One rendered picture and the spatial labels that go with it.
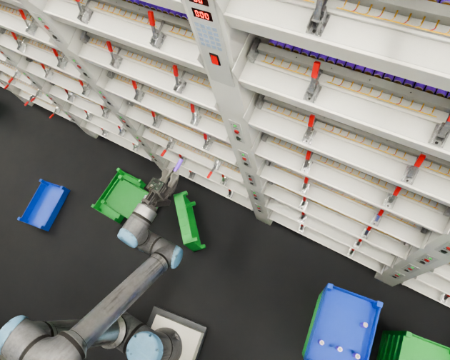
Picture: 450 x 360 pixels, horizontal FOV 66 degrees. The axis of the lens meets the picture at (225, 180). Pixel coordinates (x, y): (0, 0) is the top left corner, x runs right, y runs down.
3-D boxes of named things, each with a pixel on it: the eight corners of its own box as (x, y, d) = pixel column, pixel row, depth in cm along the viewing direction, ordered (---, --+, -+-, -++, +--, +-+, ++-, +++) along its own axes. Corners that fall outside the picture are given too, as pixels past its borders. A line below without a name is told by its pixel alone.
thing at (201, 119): (233, 146, 126) (221, 136, 113) (111, 93, 147) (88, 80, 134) (258, 95, 126) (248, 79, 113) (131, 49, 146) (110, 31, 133)
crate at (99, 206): (120, 223, 220) (113, 220, 213) (96, 210, 227) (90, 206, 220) (146, 184, 228) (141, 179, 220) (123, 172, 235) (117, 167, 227)
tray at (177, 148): (247, 186, 161) (241, 183, 152) (146, 138, 182) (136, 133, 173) (265, 146, 161) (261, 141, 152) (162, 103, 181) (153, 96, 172)
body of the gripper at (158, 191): (168, 182, 144) (151, 206, 140) (173, 191, 151) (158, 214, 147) (153, 175, 146) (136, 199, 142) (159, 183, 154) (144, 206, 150)
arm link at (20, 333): (133, 352, 168) (8, 383, 100) (107, 333, 174) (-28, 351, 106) (149, 322, 171) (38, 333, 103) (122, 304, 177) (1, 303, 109)
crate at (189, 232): (193, 251, 204) (206, 248, 204) (183, 244, 186) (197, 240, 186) (183, 206, 217) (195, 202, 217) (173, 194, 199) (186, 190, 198)
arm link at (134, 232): (121, 241, 147) (111, 234, 138) (138, 216, 150) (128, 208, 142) (138, 251, 143) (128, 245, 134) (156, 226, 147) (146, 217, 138)
